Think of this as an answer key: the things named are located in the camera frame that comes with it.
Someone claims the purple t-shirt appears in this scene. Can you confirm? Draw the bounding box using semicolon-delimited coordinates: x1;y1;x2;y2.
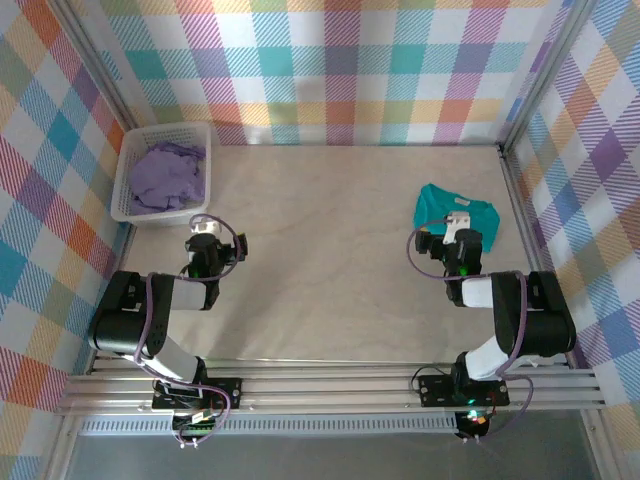
128;141;208;216

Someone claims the folded teal t-shirt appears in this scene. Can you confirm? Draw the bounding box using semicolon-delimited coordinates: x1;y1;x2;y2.
412;183;503;253

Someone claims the white plastic basket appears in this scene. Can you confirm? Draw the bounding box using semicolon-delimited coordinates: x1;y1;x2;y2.
110;121;213;227

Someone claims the small lit circuit board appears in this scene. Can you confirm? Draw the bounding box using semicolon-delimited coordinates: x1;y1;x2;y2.
457;408;491;437

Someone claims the green terminal circuit board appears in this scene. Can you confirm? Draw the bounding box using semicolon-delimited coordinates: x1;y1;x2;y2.
172;410;224;441

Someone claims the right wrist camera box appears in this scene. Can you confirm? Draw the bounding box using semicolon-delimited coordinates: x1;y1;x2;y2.
443;211;472;246

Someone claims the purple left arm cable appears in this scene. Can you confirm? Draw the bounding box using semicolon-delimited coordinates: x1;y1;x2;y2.
133;213;246;448

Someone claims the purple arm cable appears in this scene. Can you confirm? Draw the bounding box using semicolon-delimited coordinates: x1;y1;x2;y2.
407;215;535;444
133;213;246;448

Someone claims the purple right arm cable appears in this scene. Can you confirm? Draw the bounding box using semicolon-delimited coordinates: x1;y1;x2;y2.
407;215;535;444

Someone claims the aluminium side rail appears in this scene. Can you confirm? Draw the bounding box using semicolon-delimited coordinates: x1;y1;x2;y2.
498;144;574;370

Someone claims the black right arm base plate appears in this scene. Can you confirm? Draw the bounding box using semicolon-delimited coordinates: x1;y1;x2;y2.
417;373;511;407

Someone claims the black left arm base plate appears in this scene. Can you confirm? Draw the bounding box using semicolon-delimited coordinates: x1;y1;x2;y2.
151;378;244;412

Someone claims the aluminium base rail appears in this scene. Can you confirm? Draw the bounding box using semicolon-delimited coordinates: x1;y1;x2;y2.
54;355;609;417

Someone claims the slotted grey cable duct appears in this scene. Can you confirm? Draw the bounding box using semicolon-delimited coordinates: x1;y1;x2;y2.
79;418;459;437

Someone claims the aluminium frame post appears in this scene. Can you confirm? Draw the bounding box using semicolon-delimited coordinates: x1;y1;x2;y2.
49;0;140;132
498;0;600;151

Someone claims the aluminium frame bar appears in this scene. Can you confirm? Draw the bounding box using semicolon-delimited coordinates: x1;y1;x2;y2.
47;414;84;480
582;410;619;480

